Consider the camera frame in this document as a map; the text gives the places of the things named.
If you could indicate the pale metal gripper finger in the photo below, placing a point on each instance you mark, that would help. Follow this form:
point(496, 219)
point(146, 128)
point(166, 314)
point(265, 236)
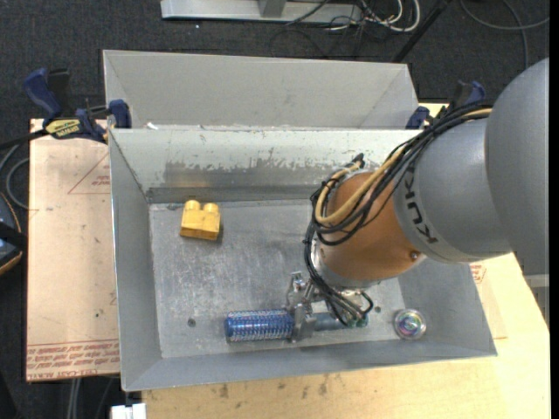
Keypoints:
point(304, 323)
point(298, 287)

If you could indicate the blue ribbed can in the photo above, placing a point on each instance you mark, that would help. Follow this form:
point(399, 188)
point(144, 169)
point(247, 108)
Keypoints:
point(257, 326)

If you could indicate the grey metal bin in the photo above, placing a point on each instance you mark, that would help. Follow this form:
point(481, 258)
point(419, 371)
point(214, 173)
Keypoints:
point(244, 269)

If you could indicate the clear round glass piece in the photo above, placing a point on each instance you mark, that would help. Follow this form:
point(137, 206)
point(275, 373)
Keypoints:
point(409, 324)

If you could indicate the yellow toy brick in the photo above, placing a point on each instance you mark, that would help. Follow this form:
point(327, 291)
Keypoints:
point(200, 221)

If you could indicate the brown cardboard board, red print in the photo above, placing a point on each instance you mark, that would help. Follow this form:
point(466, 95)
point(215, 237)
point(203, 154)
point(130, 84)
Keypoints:
point(70, 251)

